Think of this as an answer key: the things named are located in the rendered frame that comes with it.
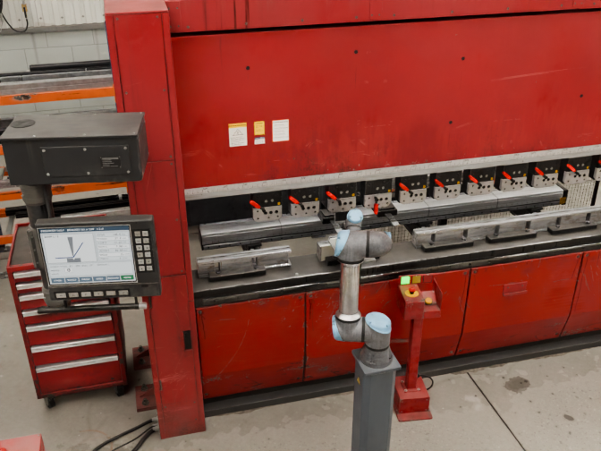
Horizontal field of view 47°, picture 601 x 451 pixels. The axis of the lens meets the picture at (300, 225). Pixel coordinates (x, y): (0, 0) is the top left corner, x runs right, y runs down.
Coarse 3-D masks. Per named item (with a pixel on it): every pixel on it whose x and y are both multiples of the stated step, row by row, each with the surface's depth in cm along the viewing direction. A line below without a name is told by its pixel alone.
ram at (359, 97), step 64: (192, 64) 313; (256, 64) 320; (320, 64) 328; (384, 64) 336; (448, 64) 344; (512, 64) 353; (576, 64) 363; (192, 128) 327; (320, 128) 343; (384, 128) 352; (448, 128) 361; (512, 128) 371; (576, 128) 382
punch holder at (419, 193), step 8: (400, 176) 370; (408, 176) 369; (416, 176) 370; (424, 176) 371; (408, 184) 371; (416, 184) 372; (424, 184) 374; (400, 192) 372; (408, 192) 373; (416, 192) 374; (424, 192) 376; (400, 200) 374; (408, 200) 376; (416, 200) 377
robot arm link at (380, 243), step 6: (372, 234) 298; (378, 234) 299; (384, 234) 302; (390, 234) 337; (372, 240) 297; (378, 240) 297; (384, 240) 299; (390, 240) 304; (372, 246) 296; (378, 246) 297; (384, 246) 299; (390, 246) 303; (372, 252) 297; (378, 252) 298; (384, 252) 301
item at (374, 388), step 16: (352, 352) 330; (368, 368) 319; (384, 368) 319; (400, 368) 320; (368, 384) 322; (384, 384) 323; (368, 400) 326; (384, 400) 328; (352, 416) 347; (368, 416) 331; (384, 416) 334; (352, 432) 351; (368, 432) 336; (384, 432) 339; (352, 448) 355; (368, 448) 341; (384, 448) 344
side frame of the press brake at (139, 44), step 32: (128, 0) 295; (160, 0) 295; (128, 32) 279; (160, 32) 282; (128, 64) 285; (160, 64) 288; (128, 96) 291; (160, 96) 295; (160, 128) 301; (160, 160) 308; (128, 192) 311; (160, 192) 315; (160, 224) 323; (160, 256) 330; (192, 288) 343; (160, 320) 347; (192, 320) 352; (160, 352) 356; (192, 352) 361; (160, 384) 366; (192, 384) 371; (160, 416) 376; (192, 416) 382
